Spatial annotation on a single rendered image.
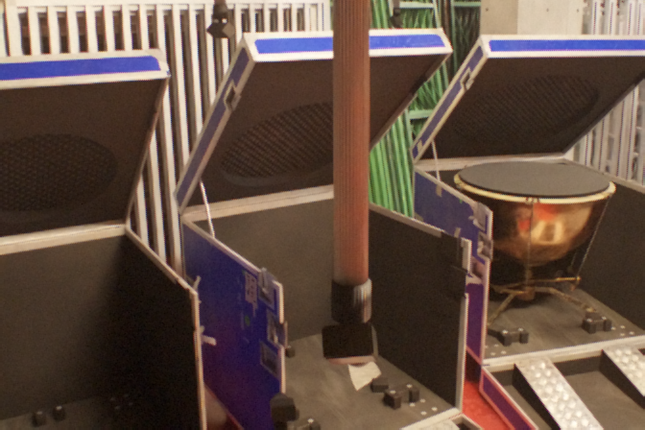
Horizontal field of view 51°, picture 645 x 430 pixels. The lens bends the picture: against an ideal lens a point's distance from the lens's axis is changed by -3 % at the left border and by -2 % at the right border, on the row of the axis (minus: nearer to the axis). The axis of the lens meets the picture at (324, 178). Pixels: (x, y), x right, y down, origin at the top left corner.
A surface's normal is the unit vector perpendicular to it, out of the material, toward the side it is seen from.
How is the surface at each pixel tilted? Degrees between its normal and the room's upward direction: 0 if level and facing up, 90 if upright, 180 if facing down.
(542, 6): 90
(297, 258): 90
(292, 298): 90
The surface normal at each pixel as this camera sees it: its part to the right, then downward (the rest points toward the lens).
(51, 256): 0.51, 0.20
